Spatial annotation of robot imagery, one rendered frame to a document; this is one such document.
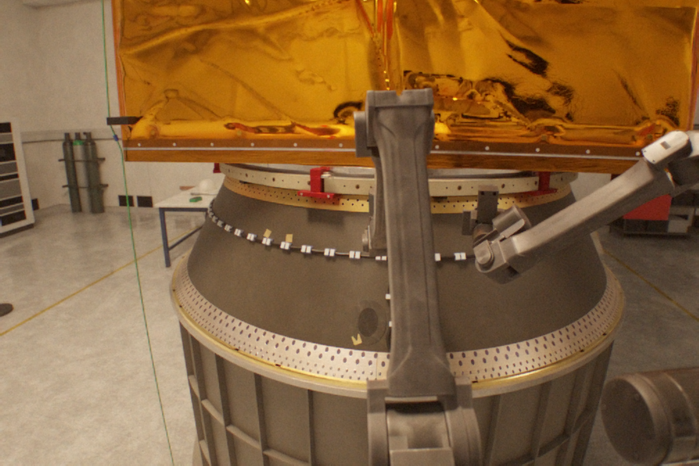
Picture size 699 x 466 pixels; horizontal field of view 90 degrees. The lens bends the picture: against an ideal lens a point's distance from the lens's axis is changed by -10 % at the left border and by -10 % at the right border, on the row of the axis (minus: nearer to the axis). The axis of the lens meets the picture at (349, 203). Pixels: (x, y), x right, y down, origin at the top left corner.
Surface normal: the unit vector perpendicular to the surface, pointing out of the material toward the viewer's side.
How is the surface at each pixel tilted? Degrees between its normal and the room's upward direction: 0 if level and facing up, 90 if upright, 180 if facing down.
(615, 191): 56
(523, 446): 90
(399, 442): 30
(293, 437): 90
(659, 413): 43
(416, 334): 60
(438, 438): 39
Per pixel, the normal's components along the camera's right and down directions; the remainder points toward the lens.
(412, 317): -0.04, -0.29
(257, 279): -0.48, -0.29
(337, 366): -0.17, -0.56
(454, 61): -0.16, 0.20
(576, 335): 0.34, -0.58
